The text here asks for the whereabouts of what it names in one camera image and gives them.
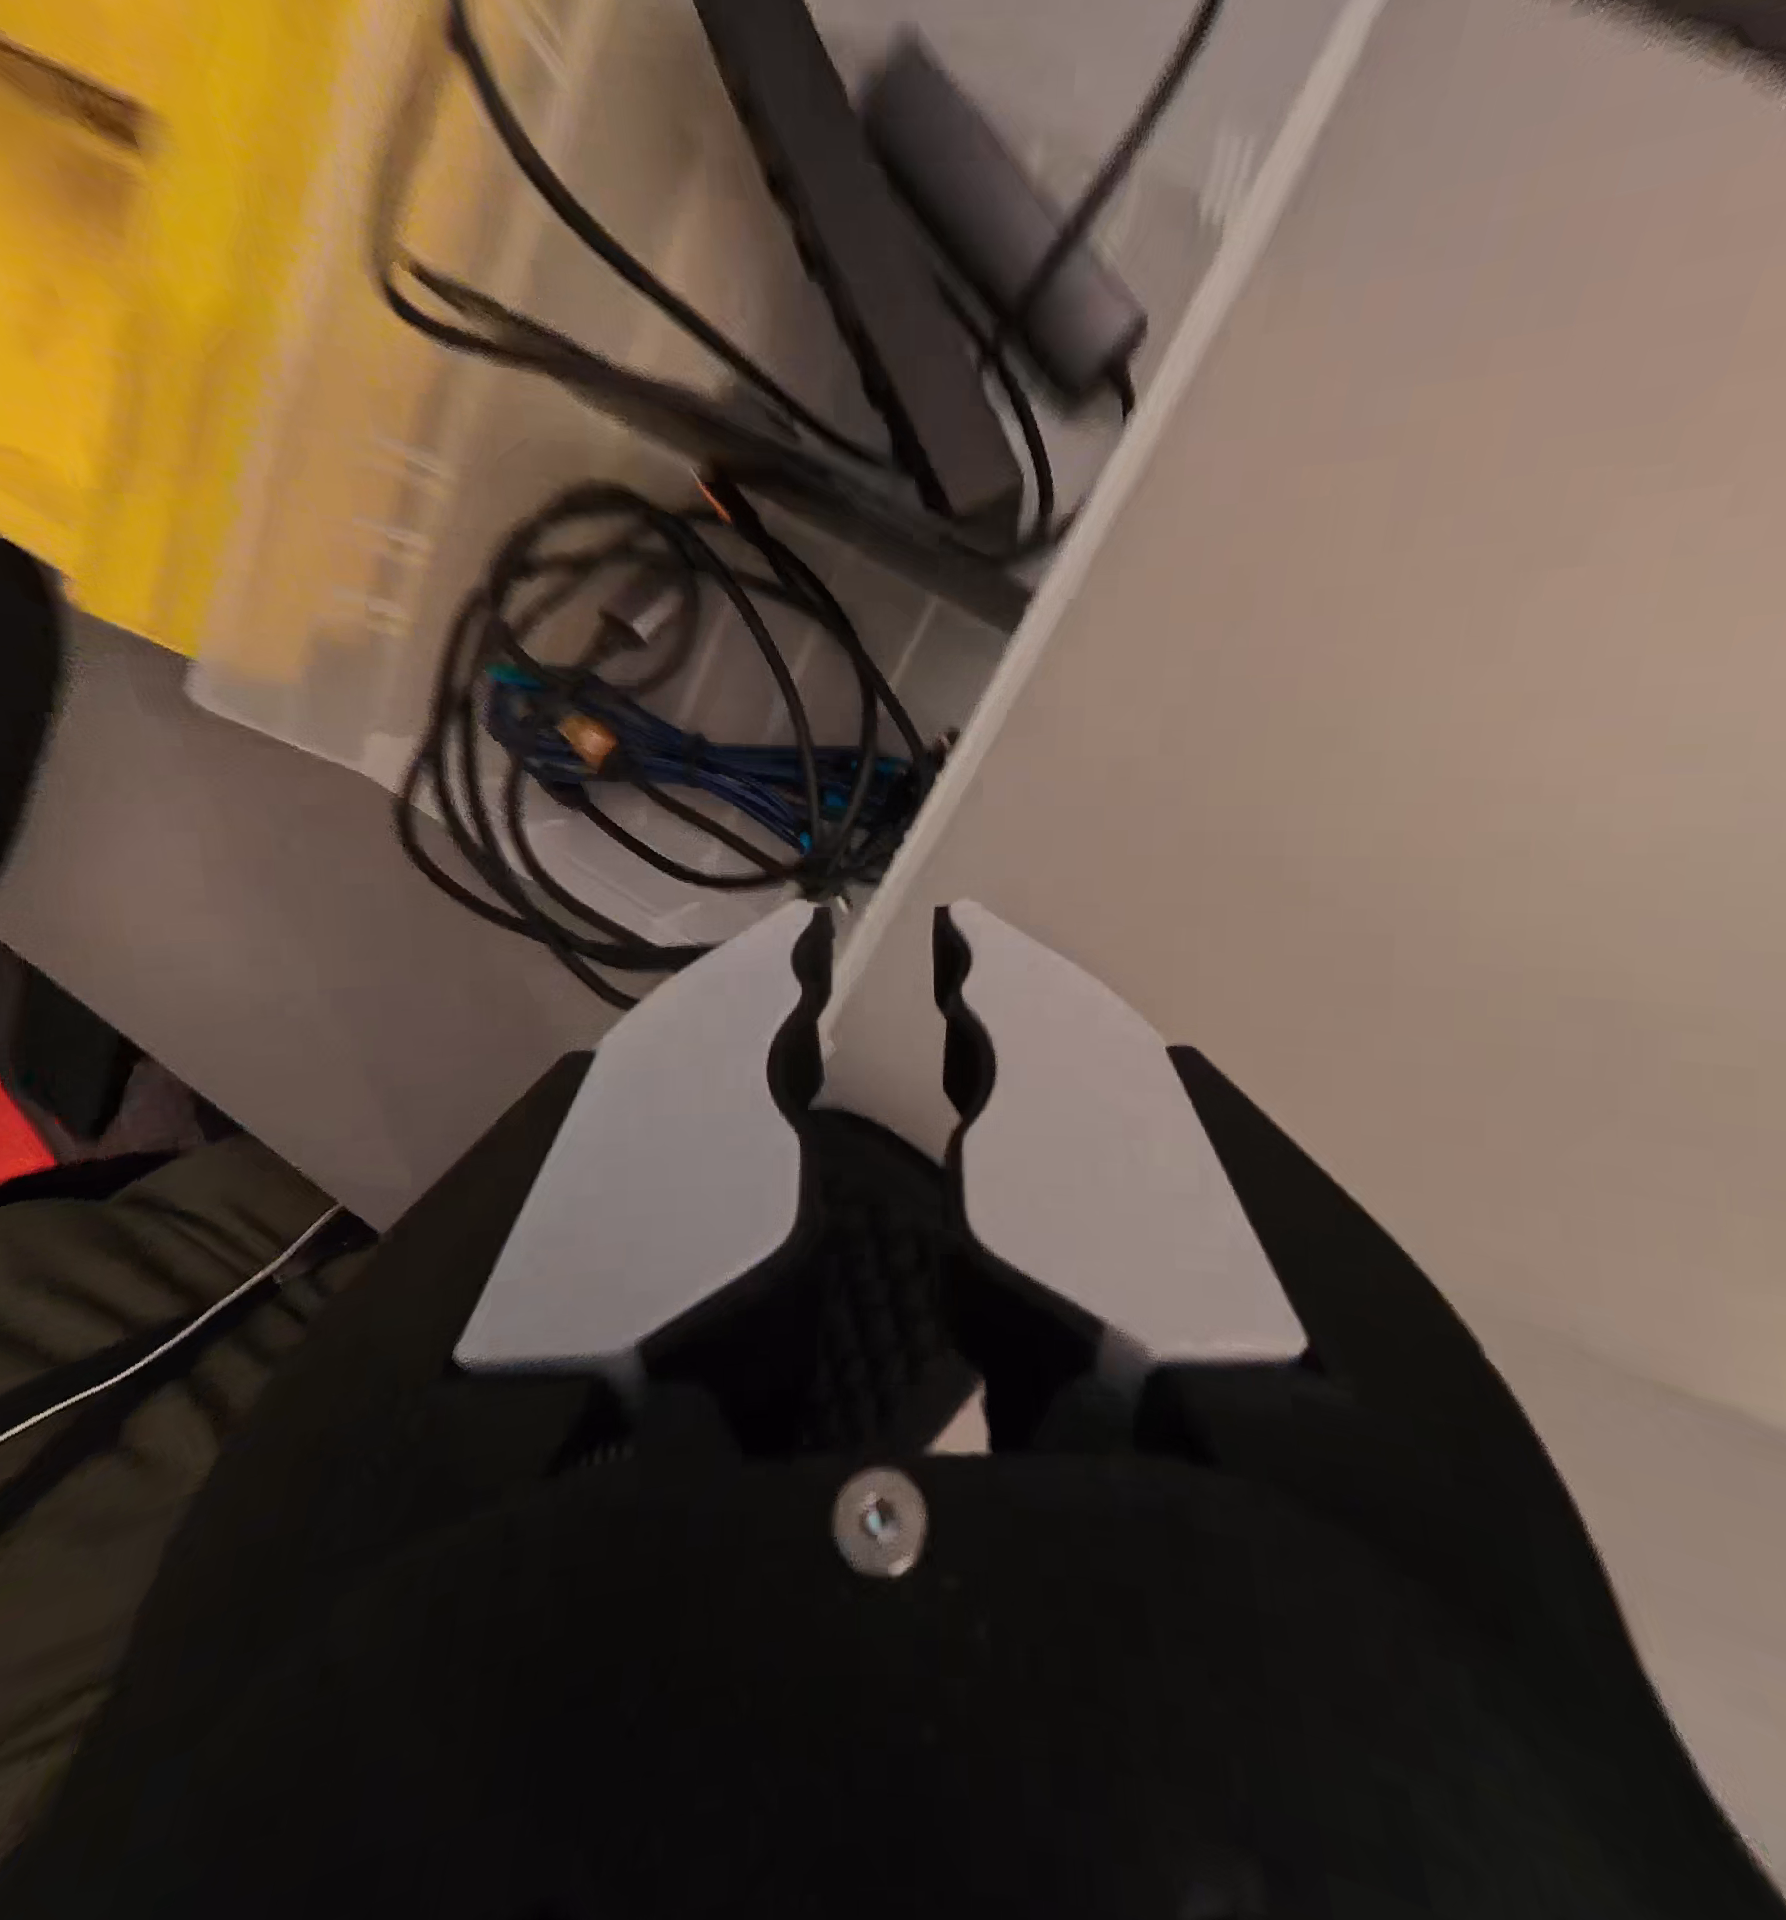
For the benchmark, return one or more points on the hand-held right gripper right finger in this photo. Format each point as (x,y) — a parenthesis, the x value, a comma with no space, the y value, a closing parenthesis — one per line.
(1118,1186)

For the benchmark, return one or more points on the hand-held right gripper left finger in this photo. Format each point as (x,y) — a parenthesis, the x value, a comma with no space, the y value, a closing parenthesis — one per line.
(637,1186)

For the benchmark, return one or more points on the yellow plastic bin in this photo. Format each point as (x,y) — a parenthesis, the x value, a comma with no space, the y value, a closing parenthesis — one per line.
(82,301)

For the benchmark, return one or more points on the clear plastic bin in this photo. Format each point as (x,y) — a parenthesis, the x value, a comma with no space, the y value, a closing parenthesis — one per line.
(383,526)

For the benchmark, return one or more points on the black usb hub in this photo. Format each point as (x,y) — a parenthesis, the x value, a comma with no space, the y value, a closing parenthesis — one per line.
(863,270)

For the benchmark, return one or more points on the grey usb hub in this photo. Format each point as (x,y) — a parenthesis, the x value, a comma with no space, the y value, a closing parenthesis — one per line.
(998,197)

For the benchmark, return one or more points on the black office chair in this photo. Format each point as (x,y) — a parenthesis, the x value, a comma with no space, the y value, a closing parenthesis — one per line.
(879,1274)

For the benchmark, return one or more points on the olive green shorts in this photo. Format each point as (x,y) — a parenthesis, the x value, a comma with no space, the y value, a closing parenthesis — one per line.
(82,1350)

